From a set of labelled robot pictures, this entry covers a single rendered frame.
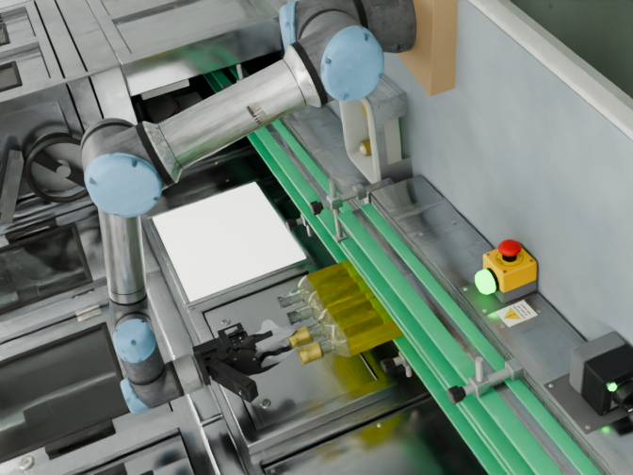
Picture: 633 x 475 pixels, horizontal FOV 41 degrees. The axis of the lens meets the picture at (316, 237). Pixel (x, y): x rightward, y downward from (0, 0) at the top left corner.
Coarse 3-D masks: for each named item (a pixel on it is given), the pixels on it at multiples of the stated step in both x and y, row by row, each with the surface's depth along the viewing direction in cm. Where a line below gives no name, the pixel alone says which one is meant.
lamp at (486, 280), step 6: (480, 270) 150; (486, 270) 149; (492, 270) 149; (480, 276) 149; (486, 276) 148; (492, 276) 148; (480, 282) 149; (486, 282) 148; (492, 282) 148; (498, 282) 149; (480, 288) 150; (486, 288) 149; (492, 288) 149; (498, 288) 149
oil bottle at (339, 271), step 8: (336, 264) 185; (344, 264) 185; (320, 272) 184; (328, 272) 183; (336, 272) 183; (344, 272) 182; (352, 272) 182; (304, 280) 182; (312, 280) 182; (320, 280) 182; (328, 280) 181; (336, 280) 181; (304, 288) 181; (312, 288) 180; (304, 296) 181
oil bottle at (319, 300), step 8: (344, 280) 180; (352, 280) 180; (360, 280) 180; (320, 288) 179; (328, 288) 179; (336, 288) 179; (344, 288) 178; (352, 288) 178; (360, 288) 178; (368, 288) 178; (312, 296) 178; (320, 296) 177; (328, 296) 177; (336, 296) 177; (344, 296) 177; (352, 296) 177; (312, 304) 177; (320, 304) 176; (328, 304) 176; (312, 312) 177; (320, 312) 176
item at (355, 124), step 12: (348, 108) 194; (360, 108) 195; (372, 108) 178; (348, 120) 196; (360, 120) 197; (372, 120) 178; (348, 132) 198; (360, 132) 199; (372, 132) 180; (348, 144) 200; (372, 144) 182; (360, 156) 199; (372, 156) 185; (360, 168) 196; (372, 168) 195; (372, 180) 191
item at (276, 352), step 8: (272, 344) 177; (280, 344) 177; (256, 352) 175; (264, 352) 173; (272, 352) 173; (280, 352) 173; (288, 352) 174; (264, 360) 172; (272, 360) 173; (280, 360) 174
